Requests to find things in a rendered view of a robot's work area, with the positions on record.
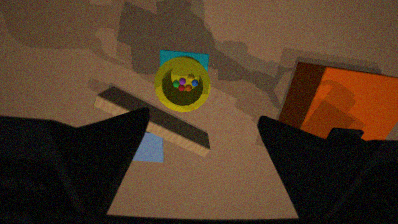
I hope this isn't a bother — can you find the yellow cup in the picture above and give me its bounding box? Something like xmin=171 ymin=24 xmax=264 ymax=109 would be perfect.
xmin=154 ymin=56 xmax=211 ymax=112

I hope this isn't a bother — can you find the green marble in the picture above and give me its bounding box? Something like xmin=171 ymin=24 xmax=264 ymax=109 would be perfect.
xmin=173 ymin=80 xmax=180 ymax=87

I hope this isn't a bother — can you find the purple marble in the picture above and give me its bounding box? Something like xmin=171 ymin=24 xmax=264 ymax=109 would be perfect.
xmin=179 ymin=78 xmax=186 ymax=85

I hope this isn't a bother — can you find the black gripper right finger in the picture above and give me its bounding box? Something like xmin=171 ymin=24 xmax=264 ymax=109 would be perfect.
xmin=257 ymin=116 xmax=398 ymax=218

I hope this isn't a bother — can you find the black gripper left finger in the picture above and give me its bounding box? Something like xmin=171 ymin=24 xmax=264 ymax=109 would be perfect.
xmin=0 ymin=107 xmax=149 ymax=214

